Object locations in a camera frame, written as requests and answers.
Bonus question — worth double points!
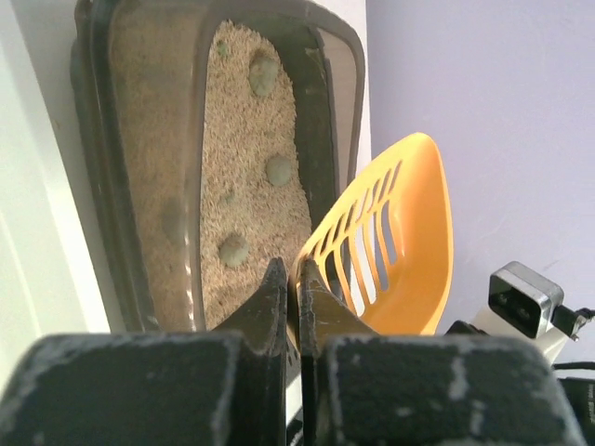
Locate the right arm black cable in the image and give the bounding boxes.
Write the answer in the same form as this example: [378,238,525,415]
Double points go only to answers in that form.
[552,304,595,343]

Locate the beige litter pellets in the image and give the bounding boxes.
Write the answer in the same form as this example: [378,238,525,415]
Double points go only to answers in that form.
[200,21,311,329]

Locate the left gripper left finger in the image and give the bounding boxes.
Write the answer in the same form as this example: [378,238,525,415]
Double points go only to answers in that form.
[1,258,287,445]

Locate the yellow litter scoop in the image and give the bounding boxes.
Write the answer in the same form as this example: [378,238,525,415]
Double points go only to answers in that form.
[290,133,454,355]

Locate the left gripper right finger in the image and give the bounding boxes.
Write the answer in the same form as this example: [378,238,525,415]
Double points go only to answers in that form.
[297,259,586,445]

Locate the dark brown litter box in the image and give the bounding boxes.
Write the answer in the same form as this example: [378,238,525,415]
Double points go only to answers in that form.
[71,1,365,332]

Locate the white plastic tub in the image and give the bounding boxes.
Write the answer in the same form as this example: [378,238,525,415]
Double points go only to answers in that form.
[1,1,110,380]

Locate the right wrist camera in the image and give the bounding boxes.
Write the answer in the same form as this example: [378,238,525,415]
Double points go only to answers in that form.
[488,261,564,339]

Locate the green clump in litter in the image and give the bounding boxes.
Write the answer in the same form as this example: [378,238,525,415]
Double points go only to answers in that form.
[218,233,249,269]
[265,154,292,187]
[248,53,279,98]
[160,197,186,249]

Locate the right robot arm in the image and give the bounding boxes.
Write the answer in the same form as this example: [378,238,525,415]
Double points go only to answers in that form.
[446,307,594,371]

